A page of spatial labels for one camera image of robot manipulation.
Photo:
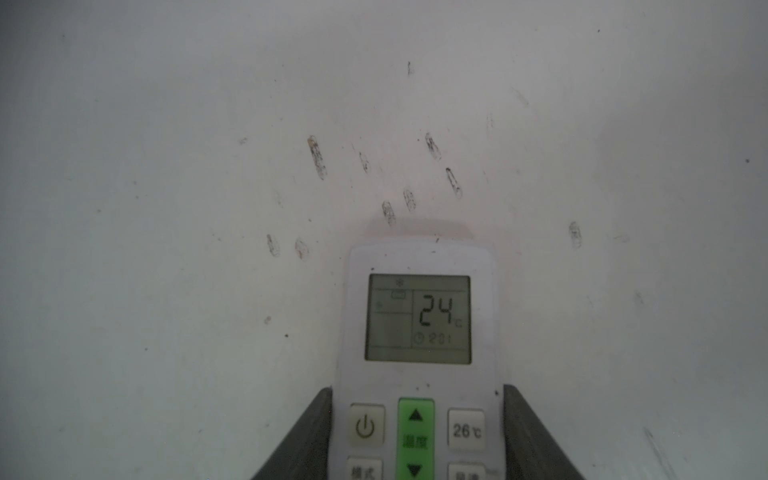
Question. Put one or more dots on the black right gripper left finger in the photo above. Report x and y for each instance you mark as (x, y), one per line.
(303, 453)

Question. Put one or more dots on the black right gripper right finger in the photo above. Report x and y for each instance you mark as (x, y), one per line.
(531, 451)

